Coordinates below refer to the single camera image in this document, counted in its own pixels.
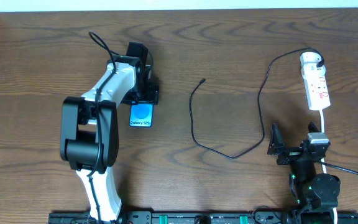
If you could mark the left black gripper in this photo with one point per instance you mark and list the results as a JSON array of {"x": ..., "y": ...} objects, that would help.
[{"x": 150, "y": 96}]

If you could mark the blue Samsung Galaxy smartphone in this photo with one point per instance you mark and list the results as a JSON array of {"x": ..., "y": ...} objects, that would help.
[{"x": 141, "y": 115}]

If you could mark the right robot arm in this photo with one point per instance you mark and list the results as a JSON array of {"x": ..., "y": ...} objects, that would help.
[{"x": 316, "y": 193}]

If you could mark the black mounting rail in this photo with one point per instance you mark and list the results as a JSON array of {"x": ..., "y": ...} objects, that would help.
[{"x": 260, "y": 216}]

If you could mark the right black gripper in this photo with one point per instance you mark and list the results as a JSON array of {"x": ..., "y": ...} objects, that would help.
[{"x": 293, "y": 154}]

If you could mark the white power strip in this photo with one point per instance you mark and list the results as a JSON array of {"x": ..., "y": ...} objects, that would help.
[{"x": 316, "y": 89}]

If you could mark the white USB charger plug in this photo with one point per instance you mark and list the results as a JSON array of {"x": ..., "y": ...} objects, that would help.
[{"x": 312, "y": 65}]

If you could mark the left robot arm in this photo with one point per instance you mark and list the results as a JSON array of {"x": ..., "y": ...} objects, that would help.
[{"x": 89, "y": 136}]

